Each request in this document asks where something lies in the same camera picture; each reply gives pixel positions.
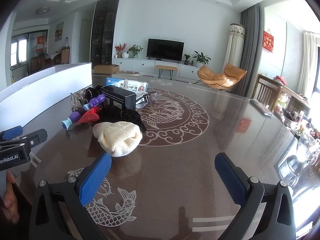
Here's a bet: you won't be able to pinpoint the person's left hand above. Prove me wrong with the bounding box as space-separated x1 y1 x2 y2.
0 170 20 224

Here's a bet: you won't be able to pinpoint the rhinestone hair clip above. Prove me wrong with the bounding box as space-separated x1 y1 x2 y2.
70 90 87 111

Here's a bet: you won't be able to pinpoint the dark glass display cabinet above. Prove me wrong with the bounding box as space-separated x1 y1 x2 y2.
90 0 121 66

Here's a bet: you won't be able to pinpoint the brown cardboard carton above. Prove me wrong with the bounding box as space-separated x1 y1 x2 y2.
94 64 120 75

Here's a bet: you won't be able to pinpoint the red cloth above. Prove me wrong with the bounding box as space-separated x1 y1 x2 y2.
76 107 102 125

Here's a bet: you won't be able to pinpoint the white cardboard box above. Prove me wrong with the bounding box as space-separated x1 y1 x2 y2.
0 62 93 140

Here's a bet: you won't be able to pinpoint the black remote control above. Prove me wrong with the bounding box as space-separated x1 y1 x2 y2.
250 99 273 117

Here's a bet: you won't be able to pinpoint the black pouch with beaded trim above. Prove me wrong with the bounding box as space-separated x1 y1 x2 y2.
84 86 103 101

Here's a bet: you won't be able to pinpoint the grey curtain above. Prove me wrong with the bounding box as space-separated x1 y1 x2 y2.
238 4 261 98

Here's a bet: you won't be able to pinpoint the orange lounge chair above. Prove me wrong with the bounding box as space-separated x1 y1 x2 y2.
196 63 248 91

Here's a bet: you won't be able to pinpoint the black velvet pouch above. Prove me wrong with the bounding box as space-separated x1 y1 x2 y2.
98 106 147 133

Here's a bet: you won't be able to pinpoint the red flower arrangement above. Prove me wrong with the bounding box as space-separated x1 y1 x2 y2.
114 43 127 58

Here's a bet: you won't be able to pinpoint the purple plastic toy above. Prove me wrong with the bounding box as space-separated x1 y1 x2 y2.
62 95 106 131

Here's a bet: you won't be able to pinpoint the cream knitted sock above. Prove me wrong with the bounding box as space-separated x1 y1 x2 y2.
92 121 143 157

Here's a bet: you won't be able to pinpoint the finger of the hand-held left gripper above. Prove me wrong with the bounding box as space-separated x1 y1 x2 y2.
0 129 48 148
0 126 24 142

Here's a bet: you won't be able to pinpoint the brown patterned desktop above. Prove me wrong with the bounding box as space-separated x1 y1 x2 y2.
15 74 313 240

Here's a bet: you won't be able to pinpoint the wooden chair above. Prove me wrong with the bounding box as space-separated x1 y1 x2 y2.
254 74 283 109

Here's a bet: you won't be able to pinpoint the red wall hanging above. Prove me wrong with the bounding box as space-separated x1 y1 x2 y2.
262 30 274 53

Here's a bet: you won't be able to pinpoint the green potted plant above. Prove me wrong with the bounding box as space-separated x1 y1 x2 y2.
127 44 144 59

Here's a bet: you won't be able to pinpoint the blue white ointment box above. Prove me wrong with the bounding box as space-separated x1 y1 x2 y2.
104 77 148 93

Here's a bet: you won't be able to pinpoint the glass pitcher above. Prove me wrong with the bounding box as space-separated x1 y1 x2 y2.
278 131 320 187

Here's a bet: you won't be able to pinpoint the wooden bench with metal legs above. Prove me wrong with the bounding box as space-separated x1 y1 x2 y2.
155 65 179 81

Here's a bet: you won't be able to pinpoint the black rectangular box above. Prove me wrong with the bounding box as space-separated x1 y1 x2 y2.
101 85 137 111

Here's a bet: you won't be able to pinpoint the white television cabinet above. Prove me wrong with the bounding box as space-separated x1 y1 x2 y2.
112 58 203 81

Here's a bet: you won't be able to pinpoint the white curtain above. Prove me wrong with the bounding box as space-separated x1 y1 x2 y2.
297 31 317 101

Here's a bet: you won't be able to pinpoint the black television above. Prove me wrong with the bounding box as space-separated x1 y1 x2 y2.
146 38 185 61

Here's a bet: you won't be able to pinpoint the red wall calendar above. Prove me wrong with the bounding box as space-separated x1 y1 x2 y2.
37 35 47 52

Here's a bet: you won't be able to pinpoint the leafy potted plant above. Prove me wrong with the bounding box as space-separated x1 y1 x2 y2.
192 51 211 68

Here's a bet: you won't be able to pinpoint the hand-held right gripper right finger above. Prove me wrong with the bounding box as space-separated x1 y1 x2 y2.
214 152 297 240

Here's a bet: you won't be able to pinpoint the black framed glasses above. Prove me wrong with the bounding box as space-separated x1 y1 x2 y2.
136 91 158 109

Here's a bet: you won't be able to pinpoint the framed wall painting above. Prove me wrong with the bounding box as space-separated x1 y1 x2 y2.
55 22 64 42

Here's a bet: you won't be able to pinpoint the covered standing air conditioner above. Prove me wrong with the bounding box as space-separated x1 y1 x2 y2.
223 23 246 68

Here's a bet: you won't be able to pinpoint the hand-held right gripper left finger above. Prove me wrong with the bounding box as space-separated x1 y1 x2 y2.
29 152 112 240

